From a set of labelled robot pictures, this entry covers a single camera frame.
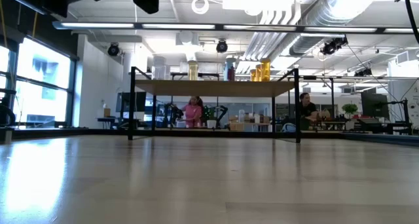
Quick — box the black overhead rig beam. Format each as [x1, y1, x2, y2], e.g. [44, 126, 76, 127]
[52, 20, 419, 34]

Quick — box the black monitor on stand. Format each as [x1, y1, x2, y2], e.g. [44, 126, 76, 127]
[115, 91, 147, 113]

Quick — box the person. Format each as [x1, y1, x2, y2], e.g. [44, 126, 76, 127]
[181, 96, 204, 129]
[298, 92, 323, 130]

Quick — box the black standing desk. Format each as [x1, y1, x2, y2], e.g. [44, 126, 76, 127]
[96, 116, 116, 130]

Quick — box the large room window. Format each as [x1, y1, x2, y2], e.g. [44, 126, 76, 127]
[0, 35, 78, 128]

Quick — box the black ceiling track light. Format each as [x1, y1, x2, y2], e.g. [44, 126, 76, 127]
[319, 36, 349, 56]
[354, 66, 373, 77]

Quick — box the green background potted plant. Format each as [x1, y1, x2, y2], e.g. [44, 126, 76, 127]
[341, 102, 359, 117]

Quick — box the black desk monitor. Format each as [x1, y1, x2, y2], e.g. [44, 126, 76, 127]
[361, 91, 390, 119]

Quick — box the white hanging ring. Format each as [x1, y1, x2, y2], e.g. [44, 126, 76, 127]
[191, 0, 210, 15]

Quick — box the wooden shelf black metal frame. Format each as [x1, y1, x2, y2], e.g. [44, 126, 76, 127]
[127, 65, 301, 144]

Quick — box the black metal rig frame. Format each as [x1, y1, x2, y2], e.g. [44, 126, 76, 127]
[0, 127, 419, 148]

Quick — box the silver ventilation duct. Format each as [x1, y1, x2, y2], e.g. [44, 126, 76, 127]
[287, 0, 382, 56]

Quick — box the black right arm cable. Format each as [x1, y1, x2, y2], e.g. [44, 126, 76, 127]
[403, 0, 419, 45]

